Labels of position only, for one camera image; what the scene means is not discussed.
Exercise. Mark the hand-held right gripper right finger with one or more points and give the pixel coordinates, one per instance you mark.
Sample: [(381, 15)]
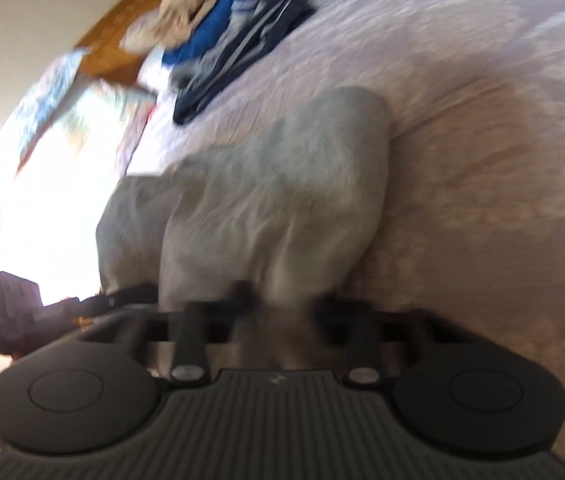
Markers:
[(326, 312)]

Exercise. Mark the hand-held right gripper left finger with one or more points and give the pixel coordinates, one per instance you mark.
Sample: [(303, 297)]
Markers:
[(241, 305)]

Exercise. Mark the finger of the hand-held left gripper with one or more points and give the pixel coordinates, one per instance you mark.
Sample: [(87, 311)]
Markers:
[(122, 297)]

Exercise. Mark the light grey pants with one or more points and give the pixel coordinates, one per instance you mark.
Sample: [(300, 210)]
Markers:
[(272, 185)]

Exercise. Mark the folded navy striped pants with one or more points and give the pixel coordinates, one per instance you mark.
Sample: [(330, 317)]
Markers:
[(257, 45)]

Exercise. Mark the floral pillow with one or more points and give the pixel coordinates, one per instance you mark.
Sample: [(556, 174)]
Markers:
[(72, 125)]

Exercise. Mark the lilac patterned bedspread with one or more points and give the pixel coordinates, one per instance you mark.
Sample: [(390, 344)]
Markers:
[(462, 135)]

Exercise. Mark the wooden headboard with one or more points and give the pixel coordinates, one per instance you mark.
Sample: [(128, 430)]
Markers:
[(112, 45)]

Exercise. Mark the folded blue garment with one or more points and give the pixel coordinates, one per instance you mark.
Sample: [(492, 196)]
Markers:
[(207, 35)]

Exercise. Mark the folded grey garment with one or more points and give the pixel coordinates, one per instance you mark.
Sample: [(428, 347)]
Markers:
[(235, 22)]

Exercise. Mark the folded beige garment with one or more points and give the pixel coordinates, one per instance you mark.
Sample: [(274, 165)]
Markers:
[(182, 5)]

